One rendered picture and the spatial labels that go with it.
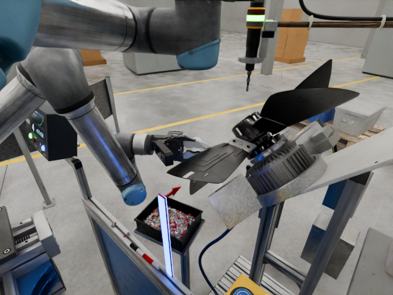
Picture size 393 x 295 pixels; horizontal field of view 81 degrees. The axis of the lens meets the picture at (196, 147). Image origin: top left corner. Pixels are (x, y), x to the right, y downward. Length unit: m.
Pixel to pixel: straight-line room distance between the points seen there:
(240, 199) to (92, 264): 1.41
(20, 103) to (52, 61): 0.19
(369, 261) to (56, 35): 1.02
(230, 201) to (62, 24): 0.69
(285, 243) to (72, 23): 1.97
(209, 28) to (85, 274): 1.81
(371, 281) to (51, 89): 1.03
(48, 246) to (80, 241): 1.29
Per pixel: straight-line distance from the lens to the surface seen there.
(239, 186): 0.82
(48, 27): 0.32
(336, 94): 0.64
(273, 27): 0.68
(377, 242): 1.10
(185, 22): 0.40
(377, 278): 1.00
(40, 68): 0.62
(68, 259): 2.10
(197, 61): 0.41
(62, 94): 0.59
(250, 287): 0.58
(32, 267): 0.93
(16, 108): 0.76
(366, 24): 0.76
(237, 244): 1.98
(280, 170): 0.78
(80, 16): 0.34
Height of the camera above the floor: 1.58
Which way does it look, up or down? 31 degrees down
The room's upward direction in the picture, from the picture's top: straight up
